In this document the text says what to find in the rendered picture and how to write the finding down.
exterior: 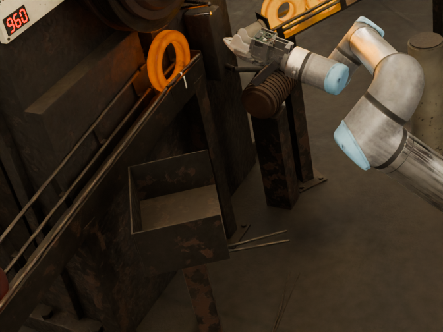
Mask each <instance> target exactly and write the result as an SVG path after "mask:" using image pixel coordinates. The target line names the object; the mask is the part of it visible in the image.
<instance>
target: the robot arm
mask: <svg viewBox="0 0 443 332"><path fill-rule="evenodd" d="M265 30H267V31H269V32H272V33H273V34H271V33H268V32H265ZM383 36H384V31H383V30H382V29H381V28H379V27H378V26H377V25H376V24H374V23H373V22H371V21H370V20H369V19H367V18H365V17H363V16H361V17H359V18H358V20H356V21H355V22H354V25H353V26H352V27H351V29H350V30H349V31H348V33H346V35H345V36H344V38H343V39H342V40H341V41H340V43H339V44H338V46H337V47H336V48H335V49H334V50H333V52H332V53H331V55H330V56H329V57H328V58H326V57H323V56H321V55H318V54H315V53H312V52H310V51H307V50H306V49H303V48H300V47H295V48H294V49H293V45H294V43H293V42H291V41H287V40H285V39H282V38H279V37H278V33H277V32H274V31H271V30H269V29H266V28H263V27H261V30H259V31H258V32H257V33H256V34H255V35H254V36H253V38H250V37H248V36H247V31H246V30H245V29H243V28H241V29H239V31H238V33H237V34H235V35H234V36H233V38H224V39H223V41H224V42H225V44H226V46H228V48H230V50H232V52H233V53H234V54H235V55H236V56H238V58H240V59H242V60H244V61H246V62H249V63H252V64H256V65H264V66H265V65H266V66H265V67H264V68H263V69H262V70H261V71H258V72H257V73H256V74H255V76H254V79H253V80H252V83H253V84H254V85H255V86H259V85H260V84H262V83H264V82H265V81H266V79H267V77H269V76H270V75H271V74H272V73H273V72H274V71H275V70H276V69H277V68H278V67H279V66H280V65H281V67H280V70H281V71H284V72H285V75H286V76H288V77H290V78H293V79H296V80H298V81H300V82H302V83H305V84H308V85H310V86H313V87H315V88H318V89H320V90H323V91H325V92H327V93H328V94H334V95H338V94H339V93H340V92H341V91H342V90H343V89H344V88H345V87H346V86H347V85H348V84H349V81H350V80H351V77H352V76H353V74H354V73H355V71H356V70H357V69H358V68H359V67H360V65H361V64H362V63H363V64H364V66H365V67H366V68H367V69H368V71H369V72H370V73H371V74H372V84H371V85H370V86H369V88H368V90H367V91H366V92H365V94H364V95H363V96H362V97H361V99H360V100H359V101H358V102H357V104H356V105H355V106H354V108H352V110H351V111H350V112H349V114H348V115H347V116H346V118H344V120H342V121H341V124H340V125H339V126H338V128H337V129H336V131H335V132H334V140H335V141H336V143H337V145H338V146H339V147H340V148H341V149H342V150H343V151H344V153H345V154H346V155H347V156H348V157H349V158H350V159H351V160H352V161H354V162H355V163H356V164H357V165H358V166H360V168H362V169H364V170H368V169H370V166H372V167H374V168H375V169H377V170H381V171H382V172H383V173H385V174H386V175H388V176H389V177H391V178H392V179H394V180H395V181H397V182H398V183H400V184H401V185H403V186H404V187H406V188H407V189H409V190H410V191H412V192H413V193H414V194H416V195H418V196H419V197H420V198H422V199H423V200H425V201H426V202H428V203H429V204H431V205H432V206H434V207H435V208H437V209H439V210H440V211H441V212H443V156H442V155H440V154H439V153H438V152H436V151H434V150H433V149H432V148H430V147H429V146H427V145H426V144H425V143H423V142H422V141H420V140H419V139H418V138H416V137H415V136H414V135H412V134H410V133H409V132H408V131H407V129H405V128H404V127H403V126H404V125H405V124H406V123H407V121H408V120H409V119H410V118H411V116H412V115H413V114H414V112H415V110H416V108H417V106H418V104H419V102H420V100H421V96H422V94H423V89H424V86H425V75H424V72H423V68H422V66H421V65H420V64H419V62H418V61H417V60H416V59H415V58H414V57H412V56H410V55H408V54H406V53H398V52H397V51H396V50H395V49H394V48H393V47H392V46H391V45H390V44H389V43H388V42H387V41H386V40H385V39H383ZM249 51H250V52H249Z"/></svg>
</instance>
